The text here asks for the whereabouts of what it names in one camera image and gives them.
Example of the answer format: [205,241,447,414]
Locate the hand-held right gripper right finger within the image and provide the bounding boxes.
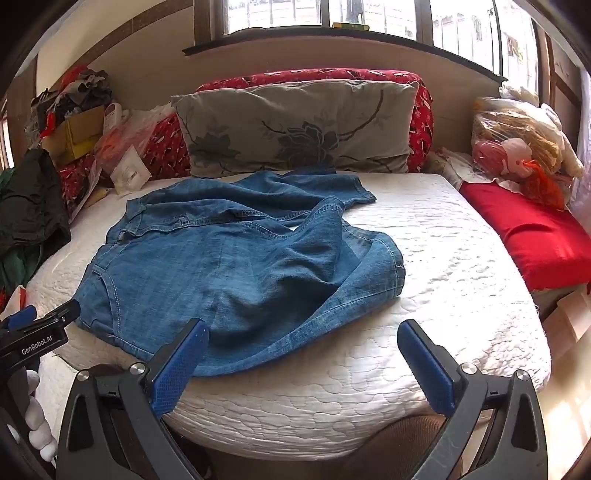
[397,318,550,480]

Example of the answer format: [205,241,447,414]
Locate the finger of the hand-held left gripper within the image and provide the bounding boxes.
[25,299,82,335]
[0,305,37,331]

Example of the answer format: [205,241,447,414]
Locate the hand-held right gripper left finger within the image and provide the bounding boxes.
[55,318,211,480]

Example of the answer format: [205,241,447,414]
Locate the blue denim pants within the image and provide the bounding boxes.
[74,168,407,378]

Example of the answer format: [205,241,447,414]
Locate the person's left hand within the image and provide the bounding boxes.
[18,368,58,462]

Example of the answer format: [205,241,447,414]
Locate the dark green jacket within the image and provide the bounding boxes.
[0,148,72,287]

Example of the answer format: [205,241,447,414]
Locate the white quilted mattress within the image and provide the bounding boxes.
[25,171,552,462]

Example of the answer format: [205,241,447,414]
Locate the beige cardboard piece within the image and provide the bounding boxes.
[542,286,591,354]

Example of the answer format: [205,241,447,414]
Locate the plain red cloth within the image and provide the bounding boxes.
[459,181,591,292]

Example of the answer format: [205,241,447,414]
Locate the clear bag with orange contents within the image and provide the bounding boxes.
[95,108,160,176]

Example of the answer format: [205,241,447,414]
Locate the yellow cardboard box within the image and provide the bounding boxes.
[44,106,107,169]

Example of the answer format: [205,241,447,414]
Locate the white plastic bottle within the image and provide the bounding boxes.
[104,102,123,139]

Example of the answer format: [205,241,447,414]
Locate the pile of mixed clothes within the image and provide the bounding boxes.
[30,65,114,139]

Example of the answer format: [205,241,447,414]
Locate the clear bag of yarn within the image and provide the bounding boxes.
[473,96,585,210]

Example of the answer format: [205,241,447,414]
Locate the grey floral pillow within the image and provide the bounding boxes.
[171,79,420,178]

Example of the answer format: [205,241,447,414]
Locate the red floral pillow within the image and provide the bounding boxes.
[58,69,435,215]

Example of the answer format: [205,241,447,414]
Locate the dark wooden window sill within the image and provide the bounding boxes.
[182,28,509,84]

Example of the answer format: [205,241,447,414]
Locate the barred window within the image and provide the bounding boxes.
[194,0,550,79]

